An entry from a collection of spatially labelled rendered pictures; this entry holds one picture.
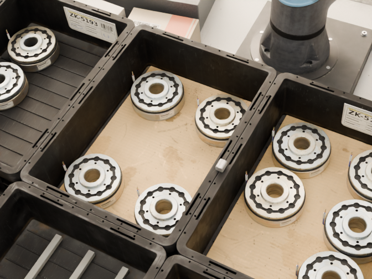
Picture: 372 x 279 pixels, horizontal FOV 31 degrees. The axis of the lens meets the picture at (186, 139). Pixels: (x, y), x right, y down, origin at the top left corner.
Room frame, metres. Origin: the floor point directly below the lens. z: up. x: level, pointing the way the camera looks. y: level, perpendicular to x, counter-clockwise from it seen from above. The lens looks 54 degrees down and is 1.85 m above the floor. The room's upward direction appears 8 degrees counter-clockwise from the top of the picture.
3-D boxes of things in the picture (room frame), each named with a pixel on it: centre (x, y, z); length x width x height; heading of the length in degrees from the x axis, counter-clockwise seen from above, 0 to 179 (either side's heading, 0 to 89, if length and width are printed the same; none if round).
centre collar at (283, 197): (0.59, -0.14, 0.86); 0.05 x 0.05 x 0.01
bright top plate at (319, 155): (0.68, -0.20, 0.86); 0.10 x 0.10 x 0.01
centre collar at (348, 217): (0.51, -0.25, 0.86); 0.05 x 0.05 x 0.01
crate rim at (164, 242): (0.73, 0.05, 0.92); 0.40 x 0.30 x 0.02; 145
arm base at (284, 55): (1.01, -0.26, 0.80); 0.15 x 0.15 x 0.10
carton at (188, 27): (1.10, 0.03, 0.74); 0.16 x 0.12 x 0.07; 64
